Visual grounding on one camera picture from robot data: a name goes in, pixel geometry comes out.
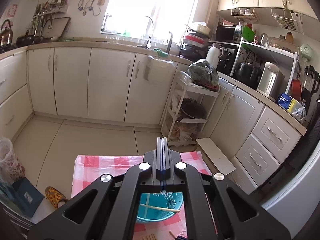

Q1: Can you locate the blue perforated plastic basket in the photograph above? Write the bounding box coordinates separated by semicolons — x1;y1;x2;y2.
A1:
136;191;183;223

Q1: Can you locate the white stool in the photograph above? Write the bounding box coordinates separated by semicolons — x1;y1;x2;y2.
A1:
196;138;236;176

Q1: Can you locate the red white checkered tablecloth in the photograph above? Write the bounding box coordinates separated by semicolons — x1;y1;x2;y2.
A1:
68;150;217;239

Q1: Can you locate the yellow patterned slipper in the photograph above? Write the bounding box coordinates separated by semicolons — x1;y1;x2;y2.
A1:
45;186;68;209

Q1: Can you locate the blue dustpan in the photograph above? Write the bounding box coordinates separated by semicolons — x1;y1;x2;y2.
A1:
10;178;44;218

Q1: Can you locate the floral clear waste bin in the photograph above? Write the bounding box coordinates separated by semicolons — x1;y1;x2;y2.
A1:
0;137;25;181

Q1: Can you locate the white tiered trolley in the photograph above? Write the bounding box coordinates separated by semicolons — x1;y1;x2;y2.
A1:
161;71;221;146

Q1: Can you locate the dark green bag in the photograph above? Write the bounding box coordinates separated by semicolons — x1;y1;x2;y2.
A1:
187;59;219;86

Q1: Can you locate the white electric kettle pot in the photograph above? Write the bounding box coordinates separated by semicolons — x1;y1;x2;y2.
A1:
257;62;285;102

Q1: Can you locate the white thermos jug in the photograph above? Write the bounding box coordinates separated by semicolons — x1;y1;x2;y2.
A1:
206;43;224;68

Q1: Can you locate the black microwave oven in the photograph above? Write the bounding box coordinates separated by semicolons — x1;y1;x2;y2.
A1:
215;24;242;43

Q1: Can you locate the black pan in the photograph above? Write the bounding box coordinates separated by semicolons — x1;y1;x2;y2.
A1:
16;29;43;47

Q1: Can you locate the steel kettle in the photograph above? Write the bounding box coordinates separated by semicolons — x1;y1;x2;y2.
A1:
0;19;13;47

